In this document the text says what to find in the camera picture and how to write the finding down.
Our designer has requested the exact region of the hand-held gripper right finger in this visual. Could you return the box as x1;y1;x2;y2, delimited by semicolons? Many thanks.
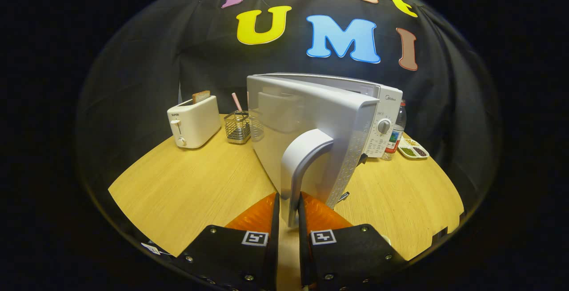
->
297;192;407;291

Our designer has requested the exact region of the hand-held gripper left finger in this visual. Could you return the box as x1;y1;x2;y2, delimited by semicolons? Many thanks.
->
171;192;281;291

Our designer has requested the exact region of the white microwave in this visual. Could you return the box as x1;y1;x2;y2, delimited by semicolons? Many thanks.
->
247;72;404;228

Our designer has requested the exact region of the white divided dish of beans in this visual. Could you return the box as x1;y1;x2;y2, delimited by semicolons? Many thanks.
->
397;138;430;159

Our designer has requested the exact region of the white toaster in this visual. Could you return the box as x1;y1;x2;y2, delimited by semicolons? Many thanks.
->
167;95;222;149

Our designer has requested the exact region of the clear plastic bottle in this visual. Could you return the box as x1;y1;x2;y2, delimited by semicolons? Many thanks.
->
383;100;407;161

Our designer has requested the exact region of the black backdrop cloth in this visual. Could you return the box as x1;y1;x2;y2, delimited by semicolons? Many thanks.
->
78;0;503;220

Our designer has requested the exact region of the wire mesh utensil holder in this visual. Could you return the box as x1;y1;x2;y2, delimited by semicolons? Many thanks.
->
224;111;252;145

